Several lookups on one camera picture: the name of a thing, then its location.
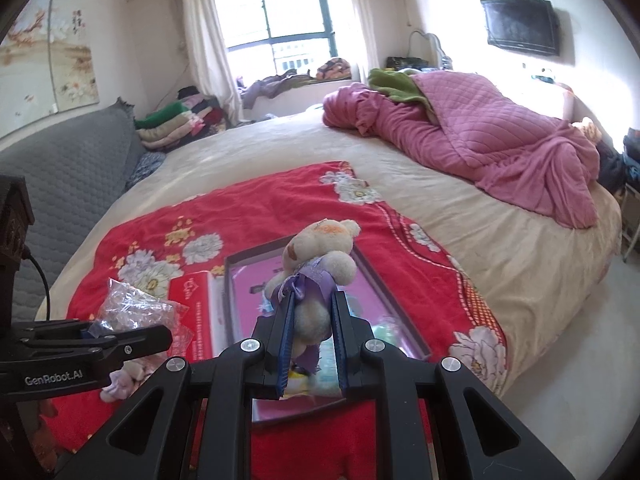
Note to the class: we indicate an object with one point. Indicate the chair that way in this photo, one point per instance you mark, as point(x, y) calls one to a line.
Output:
point(629, 230)

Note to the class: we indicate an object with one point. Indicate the white teddy bear pink dress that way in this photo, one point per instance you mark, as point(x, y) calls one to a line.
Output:
point(122, 382)

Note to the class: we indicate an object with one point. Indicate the black wall television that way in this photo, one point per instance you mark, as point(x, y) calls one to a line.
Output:
point(520, 25)

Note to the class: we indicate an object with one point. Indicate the white curtain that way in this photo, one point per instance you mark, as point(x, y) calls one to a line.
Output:
point(205, 45)
point(357, 20)

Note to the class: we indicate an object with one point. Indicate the dark cardboard box tray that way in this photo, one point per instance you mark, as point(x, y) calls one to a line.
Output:
point(250, 254)

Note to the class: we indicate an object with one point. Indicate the bed with cream sheet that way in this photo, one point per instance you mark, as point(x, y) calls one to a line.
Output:
point(500, 260)

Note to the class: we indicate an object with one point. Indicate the beige pillow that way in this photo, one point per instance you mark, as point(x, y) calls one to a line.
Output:
point(587, 129)

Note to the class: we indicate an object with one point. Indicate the dark clothes pile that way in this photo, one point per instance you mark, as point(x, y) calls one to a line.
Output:
point(610, 167)

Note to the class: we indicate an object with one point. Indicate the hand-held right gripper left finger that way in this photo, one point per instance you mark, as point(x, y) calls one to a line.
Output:
point(286, 340)

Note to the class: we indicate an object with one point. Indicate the green blanket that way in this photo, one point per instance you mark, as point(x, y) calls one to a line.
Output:
point(400, 85)

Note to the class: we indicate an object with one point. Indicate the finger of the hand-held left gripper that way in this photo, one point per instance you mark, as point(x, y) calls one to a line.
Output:
point(150, 340)
point(91, 332)

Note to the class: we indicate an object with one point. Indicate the black bag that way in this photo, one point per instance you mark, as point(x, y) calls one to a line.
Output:
point(405, 62)

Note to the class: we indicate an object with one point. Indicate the grey quilted headboard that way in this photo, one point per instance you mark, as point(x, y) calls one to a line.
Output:
point(65, 170)

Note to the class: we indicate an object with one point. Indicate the clear plastic bag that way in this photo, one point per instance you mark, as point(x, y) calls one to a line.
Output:
point(130, 305)

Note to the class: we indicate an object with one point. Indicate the small teddy bear purple dress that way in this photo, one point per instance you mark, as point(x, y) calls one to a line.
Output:
point(320, 245)

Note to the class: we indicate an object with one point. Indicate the colourful patterned cloth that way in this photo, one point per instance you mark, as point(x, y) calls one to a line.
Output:
point(334, 67)

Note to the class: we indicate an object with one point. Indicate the red tissue box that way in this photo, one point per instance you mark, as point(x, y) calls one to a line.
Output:
point(200, 315)

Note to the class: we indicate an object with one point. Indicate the dark floral pillow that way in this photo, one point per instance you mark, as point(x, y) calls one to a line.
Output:
point(145, 167)

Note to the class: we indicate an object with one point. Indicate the grey clothes pile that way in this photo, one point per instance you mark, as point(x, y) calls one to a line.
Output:
point(270, 87)

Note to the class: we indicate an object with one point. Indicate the stack of folded clothes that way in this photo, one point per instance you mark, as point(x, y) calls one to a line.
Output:
point(170, 125)

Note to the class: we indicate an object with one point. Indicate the pink quilted blanket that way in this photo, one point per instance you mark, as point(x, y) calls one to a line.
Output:
point(475, 125)

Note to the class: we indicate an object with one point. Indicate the floral wall painting panel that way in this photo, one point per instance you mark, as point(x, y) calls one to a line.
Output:
point(75, 60)
point(25, 75)

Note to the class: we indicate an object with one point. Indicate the window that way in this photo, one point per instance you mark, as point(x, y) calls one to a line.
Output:
point(280, 15)

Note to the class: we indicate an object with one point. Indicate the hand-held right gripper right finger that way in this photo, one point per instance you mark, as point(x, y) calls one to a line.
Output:
point(341, 345)

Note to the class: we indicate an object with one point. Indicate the red floral blanket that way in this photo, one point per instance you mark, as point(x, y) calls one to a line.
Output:
point(280, 195)

